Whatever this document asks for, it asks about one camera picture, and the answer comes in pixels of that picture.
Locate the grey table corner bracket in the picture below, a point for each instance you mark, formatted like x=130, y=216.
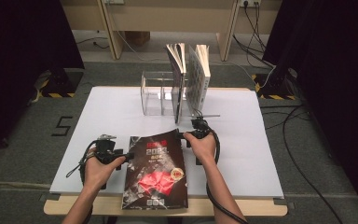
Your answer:
x=49, y=197
x=284, y=203

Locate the white wall socket with plugs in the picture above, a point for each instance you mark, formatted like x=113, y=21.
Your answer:
x=250, y=2

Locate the white magazine with picture grid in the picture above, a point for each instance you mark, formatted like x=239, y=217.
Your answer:
x=195, y=81

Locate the purple magazine dark spine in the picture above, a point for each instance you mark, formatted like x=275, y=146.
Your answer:
x=174, y=102

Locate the person's left hand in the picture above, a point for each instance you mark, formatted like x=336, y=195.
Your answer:
x=101, y=175

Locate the person's right hand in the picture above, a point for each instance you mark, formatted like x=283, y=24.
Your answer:
x=205, y=149

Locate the clear acrylic file rack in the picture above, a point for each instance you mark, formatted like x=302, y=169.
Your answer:
x=154, y=105

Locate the beige wooden desk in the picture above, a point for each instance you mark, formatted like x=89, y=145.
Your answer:
x=167, y=15

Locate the dark magazine with red print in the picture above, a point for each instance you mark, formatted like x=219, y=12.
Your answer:
x=155, y=174

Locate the black curtain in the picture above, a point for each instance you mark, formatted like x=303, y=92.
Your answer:
x=18, y=62
x=338, y=77

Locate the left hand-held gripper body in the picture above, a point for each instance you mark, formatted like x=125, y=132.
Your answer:
x=108, y=151

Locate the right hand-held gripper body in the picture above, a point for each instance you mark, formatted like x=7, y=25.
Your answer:
x=202, y=127

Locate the black stand base hazard tape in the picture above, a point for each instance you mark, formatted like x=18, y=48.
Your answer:
x=62, y=82
x=273, y=84

